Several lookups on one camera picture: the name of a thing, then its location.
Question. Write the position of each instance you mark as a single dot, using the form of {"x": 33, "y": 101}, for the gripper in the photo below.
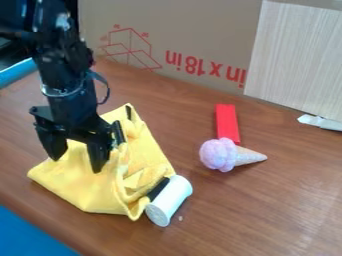
{"x": 73, "y": 110}

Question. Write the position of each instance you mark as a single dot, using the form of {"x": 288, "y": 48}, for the yellow cloth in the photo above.
{"x": 107, "y": 176}

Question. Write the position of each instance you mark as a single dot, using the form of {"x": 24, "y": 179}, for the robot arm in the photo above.
{"x": 53, "y": 40}

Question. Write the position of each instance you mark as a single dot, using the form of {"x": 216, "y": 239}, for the white cylinder block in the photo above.
{"x": 170, "y": 200}

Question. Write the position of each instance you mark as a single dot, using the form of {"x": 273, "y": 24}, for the pink toy ice cream cone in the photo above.
{"x": 225, "y": 155}

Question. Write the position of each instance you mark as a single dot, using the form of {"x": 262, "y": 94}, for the cardboard box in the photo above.
{"x": 178, "y": 36}

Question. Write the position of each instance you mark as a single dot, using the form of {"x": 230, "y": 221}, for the red rectangular block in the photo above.
{"x": 227, "y": 122}

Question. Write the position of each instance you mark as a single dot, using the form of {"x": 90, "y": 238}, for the light wooden board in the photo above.
{"x": 298, "y": 56}

